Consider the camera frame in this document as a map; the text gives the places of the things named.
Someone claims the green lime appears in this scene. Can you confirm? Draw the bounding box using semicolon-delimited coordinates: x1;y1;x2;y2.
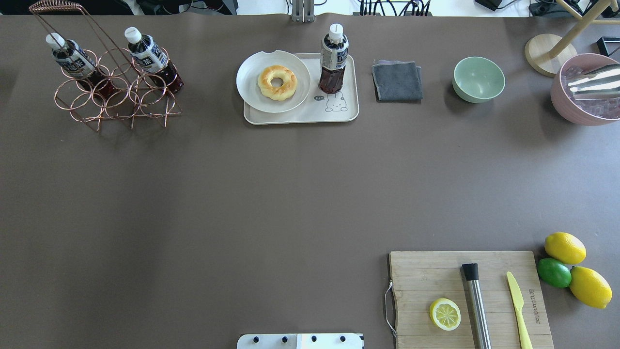
537;258;572;288

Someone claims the grey folded cloth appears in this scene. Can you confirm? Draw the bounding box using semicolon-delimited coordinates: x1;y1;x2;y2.
372;60;423;102

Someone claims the metal ice scoop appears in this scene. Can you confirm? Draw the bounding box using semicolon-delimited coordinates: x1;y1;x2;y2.
567;63;620;100

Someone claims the beige rabbit tray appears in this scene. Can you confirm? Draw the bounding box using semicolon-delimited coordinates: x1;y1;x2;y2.
236;49;359;125

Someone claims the metal camera post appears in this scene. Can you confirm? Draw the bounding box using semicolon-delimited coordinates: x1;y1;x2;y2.
292;0;316;23

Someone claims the tea bottle white cap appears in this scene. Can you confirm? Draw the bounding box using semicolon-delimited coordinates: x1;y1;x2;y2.
319;23;349;95

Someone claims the copper wire bottle rack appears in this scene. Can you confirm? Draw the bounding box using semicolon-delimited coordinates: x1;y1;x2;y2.
29;0;183;132

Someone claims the glazed donut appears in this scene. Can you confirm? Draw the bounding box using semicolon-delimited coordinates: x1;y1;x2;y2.
257;65;297;101

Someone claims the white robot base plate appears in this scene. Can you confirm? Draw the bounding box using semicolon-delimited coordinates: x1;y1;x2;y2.
236;332;365;349

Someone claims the bamboo cutting board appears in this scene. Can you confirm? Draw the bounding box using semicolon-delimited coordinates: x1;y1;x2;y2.
389;251;554;349

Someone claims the steel muddler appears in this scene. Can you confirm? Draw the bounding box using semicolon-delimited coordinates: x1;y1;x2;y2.
462;263;492;349

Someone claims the pink ice bucket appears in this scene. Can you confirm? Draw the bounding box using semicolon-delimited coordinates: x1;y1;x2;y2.
551;53;619;126

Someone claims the half lemon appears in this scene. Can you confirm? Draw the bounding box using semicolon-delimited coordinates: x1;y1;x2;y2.
428;298;461;331

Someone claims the wooden stand with base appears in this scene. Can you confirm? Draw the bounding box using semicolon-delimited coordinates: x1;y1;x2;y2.
525;0;619;78

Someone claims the tea bottle in rack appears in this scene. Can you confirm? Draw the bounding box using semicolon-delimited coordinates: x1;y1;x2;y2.
124;27;184;94
45;32;117;100

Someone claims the white round plate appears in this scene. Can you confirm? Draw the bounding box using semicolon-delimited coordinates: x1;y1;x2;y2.
236;50;311;113

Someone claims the yellow lemon lower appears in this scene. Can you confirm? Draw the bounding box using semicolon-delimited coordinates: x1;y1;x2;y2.
569;267;613;309

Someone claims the green bowl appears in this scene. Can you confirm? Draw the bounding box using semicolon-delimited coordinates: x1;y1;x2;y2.
452;57;506;103

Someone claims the yellow plastic knife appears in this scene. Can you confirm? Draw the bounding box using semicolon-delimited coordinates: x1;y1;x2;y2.
506;271;533;349

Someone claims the yellow lemon upper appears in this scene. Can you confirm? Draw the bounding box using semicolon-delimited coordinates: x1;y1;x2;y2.
544;232;587;265

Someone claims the yellow lemon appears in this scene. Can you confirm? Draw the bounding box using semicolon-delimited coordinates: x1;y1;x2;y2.
544;232;587;265
569;267;613;309

